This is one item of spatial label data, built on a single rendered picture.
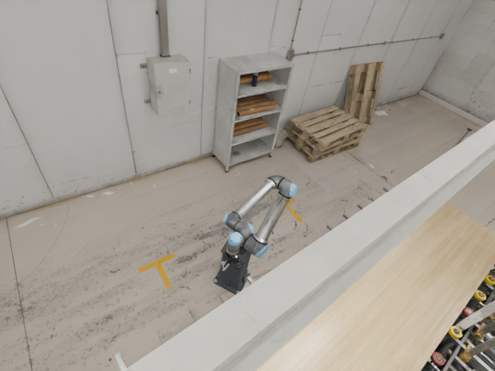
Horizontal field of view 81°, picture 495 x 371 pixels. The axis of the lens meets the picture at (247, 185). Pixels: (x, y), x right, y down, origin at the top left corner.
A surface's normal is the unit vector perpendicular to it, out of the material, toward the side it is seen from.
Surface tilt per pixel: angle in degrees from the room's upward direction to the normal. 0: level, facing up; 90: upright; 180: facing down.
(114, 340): 0
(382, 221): 0
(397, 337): 0
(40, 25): 90
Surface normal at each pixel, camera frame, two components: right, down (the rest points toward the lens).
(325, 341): 0.14, -0.71
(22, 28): 0.56, 0.63
